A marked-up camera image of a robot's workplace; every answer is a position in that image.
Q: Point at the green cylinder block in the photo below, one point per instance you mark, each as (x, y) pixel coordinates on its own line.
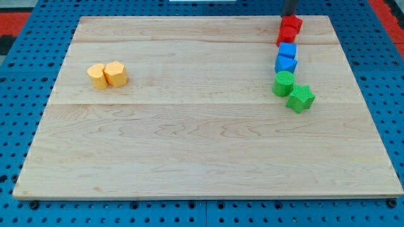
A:
(283, 83)

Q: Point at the yellow hexagon block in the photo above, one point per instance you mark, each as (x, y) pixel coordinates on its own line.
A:
(116, 74)

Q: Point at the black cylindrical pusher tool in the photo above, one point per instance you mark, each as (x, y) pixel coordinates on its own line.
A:
(289, 7)

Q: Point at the green star block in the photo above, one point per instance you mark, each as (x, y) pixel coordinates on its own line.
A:
(300, 98)

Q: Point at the light wooden board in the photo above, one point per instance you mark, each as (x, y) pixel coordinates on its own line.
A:
(197, 118)

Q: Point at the red star block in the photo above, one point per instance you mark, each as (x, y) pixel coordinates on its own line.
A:
(291, 21)

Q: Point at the blue cube block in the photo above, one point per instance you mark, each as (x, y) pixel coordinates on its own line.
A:
(287, 50)

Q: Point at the blue triangle block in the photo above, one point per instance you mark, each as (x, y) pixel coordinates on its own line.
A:
(285, 64)

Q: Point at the red cylinder block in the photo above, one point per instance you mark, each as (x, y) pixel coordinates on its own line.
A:
(287, 34)

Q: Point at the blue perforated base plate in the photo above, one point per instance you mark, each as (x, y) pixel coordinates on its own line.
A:
(33, 62)

